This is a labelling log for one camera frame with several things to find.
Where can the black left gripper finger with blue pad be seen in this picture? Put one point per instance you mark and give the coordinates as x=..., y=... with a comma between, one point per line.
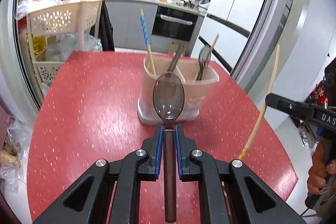
x=295, y=109

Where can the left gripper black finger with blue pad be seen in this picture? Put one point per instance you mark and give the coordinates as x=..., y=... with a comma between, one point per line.
x=109, y=192
x=229, y=192

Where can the long bamboo chopstick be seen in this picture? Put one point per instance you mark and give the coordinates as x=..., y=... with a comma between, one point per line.
x=260, y=118

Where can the pink utensil holder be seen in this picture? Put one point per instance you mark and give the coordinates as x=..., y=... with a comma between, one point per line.
x=196, y=92

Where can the black-handled smoky spoon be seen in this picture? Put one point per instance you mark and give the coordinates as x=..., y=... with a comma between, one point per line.
x=203, y=60

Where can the dark-handled clear spoon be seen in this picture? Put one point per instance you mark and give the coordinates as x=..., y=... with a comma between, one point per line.
x=168, y=101

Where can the grey-handled clear spoon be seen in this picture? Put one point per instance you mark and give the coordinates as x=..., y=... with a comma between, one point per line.
x=175, y=59

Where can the person's right hand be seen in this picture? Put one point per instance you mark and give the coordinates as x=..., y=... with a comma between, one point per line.
x=319, y=171

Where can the white refrigerator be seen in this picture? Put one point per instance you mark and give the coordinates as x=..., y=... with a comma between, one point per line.
x=234, y=21

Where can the cardboard box on floor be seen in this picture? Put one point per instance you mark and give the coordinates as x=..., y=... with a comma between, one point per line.
x=174, y=47

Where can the black garment hanging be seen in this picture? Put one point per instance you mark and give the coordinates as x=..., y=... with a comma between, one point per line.
x=105, y=29

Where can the black built-in oven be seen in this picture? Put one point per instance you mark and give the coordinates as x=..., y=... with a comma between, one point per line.
x=175, y=24

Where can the blue dotted wooden chopstick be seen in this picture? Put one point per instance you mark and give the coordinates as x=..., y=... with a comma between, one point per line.
x=146, y=39

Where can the beige plastic storage cart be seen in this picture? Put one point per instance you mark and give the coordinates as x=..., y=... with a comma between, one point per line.
x=66, y=18

